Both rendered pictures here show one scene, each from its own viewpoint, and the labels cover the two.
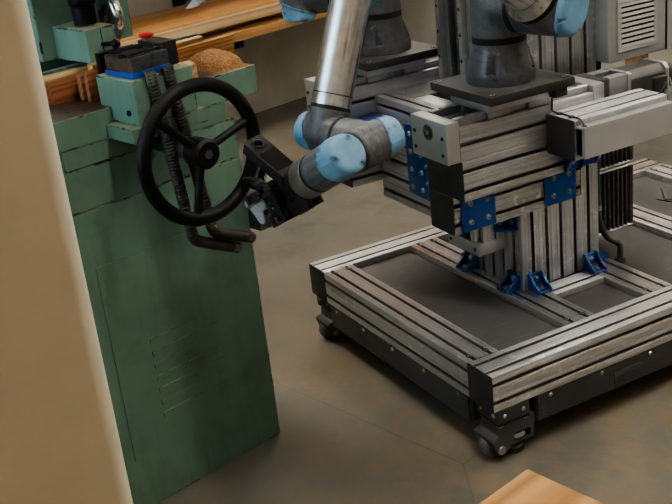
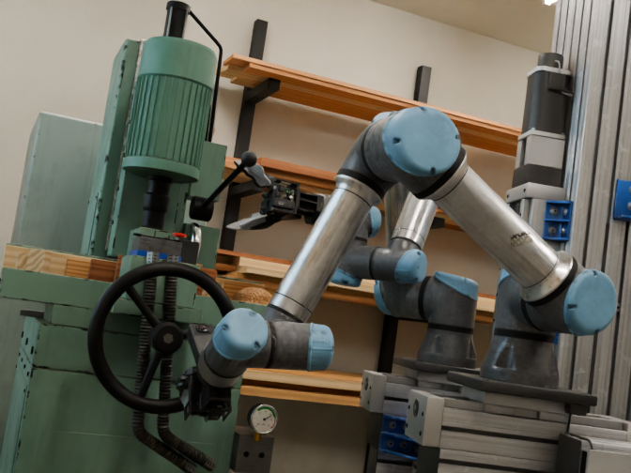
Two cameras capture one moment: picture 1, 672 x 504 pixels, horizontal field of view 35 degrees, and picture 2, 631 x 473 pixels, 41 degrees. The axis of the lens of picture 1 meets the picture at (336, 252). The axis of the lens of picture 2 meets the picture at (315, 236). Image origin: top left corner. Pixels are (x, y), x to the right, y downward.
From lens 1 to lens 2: 0.96 m
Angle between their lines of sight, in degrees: 34
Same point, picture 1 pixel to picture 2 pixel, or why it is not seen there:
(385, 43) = (444, 353)
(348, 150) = (246, 325)
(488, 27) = (507, 316)
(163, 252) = (121, 447)
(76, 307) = not seen: outside the picture
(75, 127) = (76, 286)
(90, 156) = (81, 319)
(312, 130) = not seen: hidden behind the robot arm
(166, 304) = not seen: outside the picture
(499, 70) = (510, 364)
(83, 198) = (57, 355)
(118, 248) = (74, 420)
